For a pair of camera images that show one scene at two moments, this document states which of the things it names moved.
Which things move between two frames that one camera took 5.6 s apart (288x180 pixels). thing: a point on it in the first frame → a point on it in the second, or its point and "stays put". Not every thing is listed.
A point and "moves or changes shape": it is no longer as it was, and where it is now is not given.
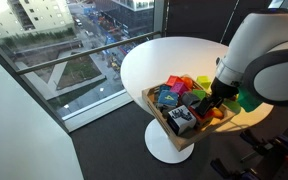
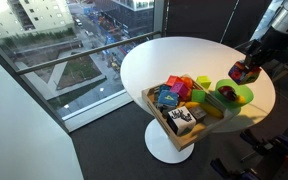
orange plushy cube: (212, 113) moves or changes shape
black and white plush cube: (181, 119) stays put
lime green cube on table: (203, 81) stays put
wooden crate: (185, 109) stays put
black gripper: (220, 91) → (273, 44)
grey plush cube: (190, 100) → (198, 113)
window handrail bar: (88, 52) stays put
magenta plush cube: (179, 88) stays put
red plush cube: (173, 79) stays put
